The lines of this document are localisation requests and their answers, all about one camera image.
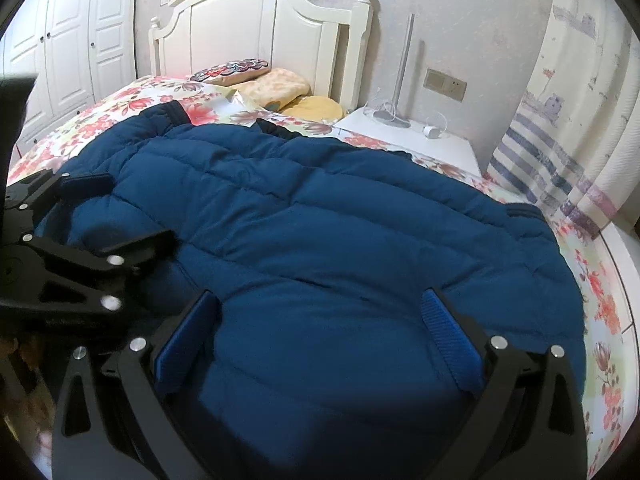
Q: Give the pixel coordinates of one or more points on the blue puffer jacket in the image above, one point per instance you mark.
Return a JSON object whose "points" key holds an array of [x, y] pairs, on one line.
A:
{"points": [[325, 240]]}

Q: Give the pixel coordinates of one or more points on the grey desk lamp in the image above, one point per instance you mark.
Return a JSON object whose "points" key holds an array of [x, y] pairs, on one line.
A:
{"points": [[402, 60]]}

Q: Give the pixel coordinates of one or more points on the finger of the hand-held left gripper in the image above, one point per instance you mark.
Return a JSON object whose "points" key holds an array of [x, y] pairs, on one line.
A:
{"points": [[85, 185], [150, 246]]}

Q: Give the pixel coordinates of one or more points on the wall switch panel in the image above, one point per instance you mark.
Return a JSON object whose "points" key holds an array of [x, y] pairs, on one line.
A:
{"points": [[445, 82]]}

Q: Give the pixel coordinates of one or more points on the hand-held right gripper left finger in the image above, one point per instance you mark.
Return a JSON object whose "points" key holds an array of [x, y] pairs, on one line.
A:
{"points": [[185, 340]]}

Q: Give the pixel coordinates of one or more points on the white wardrobe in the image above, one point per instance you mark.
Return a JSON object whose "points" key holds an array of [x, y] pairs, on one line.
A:
{"points": [[65, 35]]}

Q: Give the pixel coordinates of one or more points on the striped printed curtain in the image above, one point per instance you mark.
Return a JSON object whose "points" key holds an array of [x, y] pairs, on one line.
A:
{"points": [[565, 110]]}

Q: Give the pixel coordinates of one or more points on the floral bedsheet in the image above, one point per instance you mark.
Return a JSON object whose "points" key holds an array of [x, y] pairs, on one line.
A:
{"points": [[130, 97]]}

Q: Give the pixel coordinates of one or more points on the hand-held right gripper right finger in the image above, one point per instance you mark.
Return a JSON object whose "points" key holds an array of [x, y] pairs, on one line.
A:
{"points": [[450, 340]]}

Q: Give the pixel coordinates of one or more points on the embroidered patterned pillow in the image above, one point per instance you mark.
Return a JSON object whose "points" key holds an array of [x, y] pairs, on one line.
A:
{"points": [[230, 70]]}

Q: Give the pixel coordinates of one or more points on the white wooden bed headboard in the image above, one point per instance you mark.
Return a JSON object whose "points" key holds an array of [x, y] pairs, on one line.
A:
{"points": [[235, 25]]}

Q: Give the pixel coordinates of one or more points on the white nightstand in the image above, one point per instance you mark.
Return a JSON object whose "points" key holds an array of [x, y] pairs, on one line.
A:
{"points": [[425, 147]]}

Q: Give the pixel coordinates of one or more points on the white power adapter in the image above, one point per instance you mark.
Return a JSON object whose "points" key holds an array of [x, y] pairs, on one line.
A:
{"points": [[432, 132]]}

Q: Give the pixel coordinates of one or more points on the pink floral pillow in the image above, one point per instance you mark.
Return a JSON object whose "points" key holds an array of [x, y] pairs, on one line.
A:
{"points": [[272, 85]]}

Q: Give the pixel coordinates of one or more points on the yellow daisy quilt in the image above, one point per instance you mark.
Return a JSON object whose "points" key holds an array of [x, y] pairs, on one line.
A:
{"points": [[315, 107]]}

